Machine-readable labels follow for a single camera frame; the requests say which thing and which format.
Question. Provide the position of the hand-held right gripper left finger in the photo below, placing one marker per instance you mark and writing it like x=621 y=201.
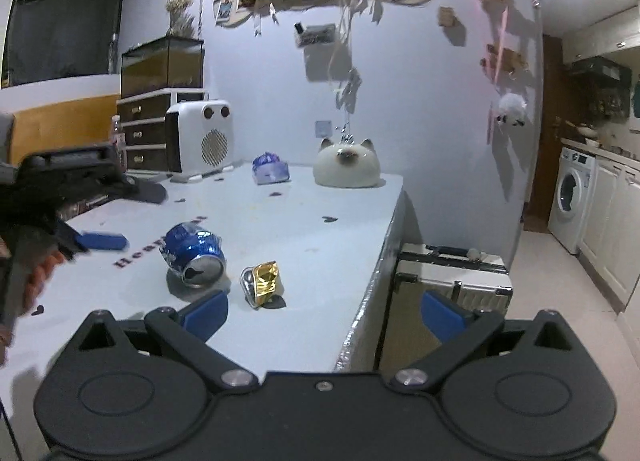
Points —
x=207 y=315

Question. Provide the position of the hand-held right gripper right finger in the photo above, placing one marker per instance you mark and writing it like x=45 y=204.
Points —
x=442 y=317

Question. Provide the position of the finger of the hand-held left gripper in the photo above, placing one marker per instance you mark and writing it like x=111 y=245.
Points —
x=147 y=192
x=102 y=241

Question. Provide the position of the crushed blue can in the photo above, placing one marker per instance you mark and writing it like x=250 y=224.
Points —
x=195 y=256

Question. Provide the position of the person's left hand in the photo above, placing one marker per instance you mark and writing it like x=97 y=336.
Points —
x=42 y=273

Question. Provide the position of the silver ribbed suitcase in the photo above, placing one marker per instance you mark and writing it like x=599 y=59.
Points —
x=452 y=273

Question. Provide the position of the dark drawer cabinet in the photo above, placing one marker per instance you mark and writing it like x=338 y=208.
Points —
x=145 y=133

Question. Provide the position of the small plastic bottle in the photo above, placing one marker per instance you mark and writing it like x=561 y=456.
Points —
x=118 y=137

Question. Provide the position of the white space heater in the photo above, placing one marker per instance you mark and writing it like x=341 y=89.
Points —
x=200 y=138

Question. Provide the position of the glass fish tank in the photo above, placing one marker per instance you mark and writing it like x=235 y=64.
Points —
x=162 y=67

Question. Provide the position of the dark curtain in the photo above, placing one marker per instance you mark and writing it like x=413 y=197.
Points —
x=65 y=16

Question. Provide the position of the white washing machine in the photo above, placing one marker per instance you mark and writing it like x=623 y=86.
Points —
x=571 y=201

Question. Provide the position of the cat-shaped ceramic ornament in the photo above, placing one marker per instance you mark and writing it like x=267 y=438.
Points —
x=347 y=164

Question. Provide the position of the dried flower bunch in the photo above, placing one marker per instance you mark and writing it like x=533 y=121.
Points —
x=180 y=11

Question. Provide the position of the white lower kitchen cabinets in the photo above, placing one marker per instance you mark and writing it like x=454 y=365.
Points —
x=612 y=231

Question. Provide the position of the white kitchen cabinets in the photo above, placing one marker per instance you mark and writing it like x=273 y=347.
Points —
x=612 y=231
x=600 y=38

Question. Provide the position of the brown door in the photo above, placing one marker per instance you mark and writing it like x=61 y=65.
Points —
x=545 y=141

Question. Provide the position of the white plush toy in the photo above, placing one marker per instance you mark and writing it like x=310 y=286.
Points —
x=512 y=111

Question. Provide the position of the white upper kitchen cabinets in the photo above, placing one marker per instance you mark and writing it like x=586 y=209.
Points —
x=600 y=38

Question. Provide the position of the wooden wall panel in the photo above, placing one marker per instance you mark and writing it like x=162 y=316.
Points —
x=65 y=127

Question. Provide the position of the wall socket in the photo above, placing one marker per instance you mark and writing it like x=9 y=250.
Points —
x=322 y=128

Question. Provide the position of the small wall box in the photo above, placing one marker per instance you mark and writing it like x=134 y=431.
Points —
x=315 y=34

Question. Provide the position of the cork wall piece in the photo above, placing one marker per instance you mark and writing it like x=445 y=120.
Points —
x=507 y=60
x=447 y=18

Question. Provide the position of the dark wall shelf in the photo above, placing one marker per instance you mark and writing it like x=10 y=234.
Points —
x=602 y=86

